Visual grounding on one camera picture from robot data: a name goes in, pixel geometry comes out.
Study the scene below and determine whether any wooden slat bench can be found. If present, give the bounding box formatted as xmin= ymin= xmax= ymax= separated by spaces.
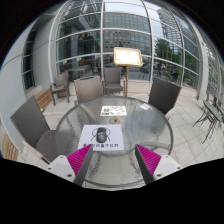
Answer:
xmin=32 ymin=87 xmax=55 ymax=111

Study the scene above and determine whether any tan tape roll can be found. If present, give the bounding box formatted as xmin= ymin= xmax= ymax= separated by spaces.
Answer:
xmin=108 ymin=117 xmax=121 ymax=125

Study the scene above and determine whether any colourful picture menu card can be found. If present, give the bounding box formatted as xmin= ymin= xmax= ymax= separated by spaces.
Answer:
xmin=99 ymin=105 xmax=128 ymax=117

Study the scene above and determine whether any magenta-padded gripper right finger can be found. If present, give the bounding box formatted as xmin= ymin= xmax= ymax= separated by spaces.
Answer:
xmin=134 ymin=143 xmax=184 ymax=186

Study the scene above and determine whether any white printed mouse pad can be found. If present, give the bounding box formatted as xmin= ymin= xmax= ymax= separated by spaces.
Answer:
xmin=77 ymin=124 xmax=125 ymax=152

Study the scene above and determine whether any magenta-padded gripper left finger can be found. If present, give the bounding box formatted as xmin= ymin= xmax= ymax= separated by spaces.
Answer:
xmin=46 ymin=143 xmax=95 ymax=187

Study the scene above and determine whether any black computer mouse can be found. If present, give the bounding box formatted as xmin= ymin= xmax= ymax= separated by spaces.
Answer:
xmin=95 ymin=126 xmax=109 ymax=144

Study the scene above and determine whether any gold framed menu stand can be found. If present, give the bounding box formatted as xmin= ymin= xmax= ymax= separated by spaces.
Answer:
xmin=113 ymin=46 xmax=144 ymax=98

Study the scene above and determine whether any small metal-legged side table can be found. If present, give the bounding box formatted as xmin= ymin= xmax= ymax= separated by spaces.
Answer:
xmin=192 ymin=97 xmax=224 ymax=145

